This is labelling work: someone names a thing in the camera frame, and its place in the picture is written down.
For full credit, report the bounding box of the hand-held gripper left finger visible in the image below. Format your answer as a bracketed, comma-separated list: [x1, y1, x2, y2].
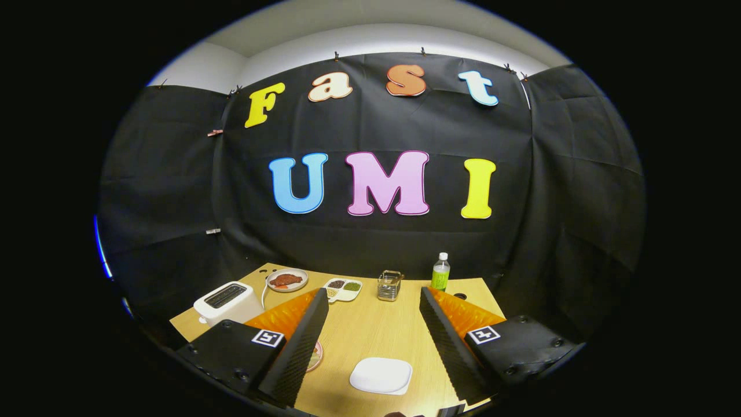
[175, 288, 329, 409]

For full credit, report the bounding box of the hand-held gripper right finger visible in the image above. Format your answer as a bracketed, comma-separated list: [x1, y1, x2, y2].
[419, 286, 579, 406]

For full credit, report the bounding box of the white round plate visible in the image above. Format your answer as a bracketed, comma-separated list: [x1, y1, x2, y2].
[266, 268, 309, 293]

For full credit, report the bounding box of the green label bottle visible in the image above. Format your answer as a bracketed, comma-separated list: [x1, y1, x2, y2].
[431, 252, 451, 292]

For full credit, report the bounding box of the white divided bean dish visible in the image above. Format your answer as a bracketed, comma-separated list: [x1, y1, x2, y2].
[323, 278, 364, 303]

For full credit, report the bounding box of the white square plate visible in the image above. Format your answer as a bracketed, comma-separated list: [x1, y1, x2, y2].
[349, 357, 413, 396]

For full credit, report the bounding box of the white toaster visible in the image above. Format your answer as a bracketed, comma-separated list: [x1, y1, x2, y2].
[193, 281, 265, 326]

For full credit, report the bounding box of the black backdrop cloth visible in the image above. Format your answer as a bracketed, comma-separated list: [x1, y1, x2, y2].
[98, 52, 646, 348]

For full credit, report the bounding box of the metal wire holder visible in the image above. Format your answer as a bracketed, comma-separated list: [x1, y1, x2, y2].
[377, 270, 405, 302]

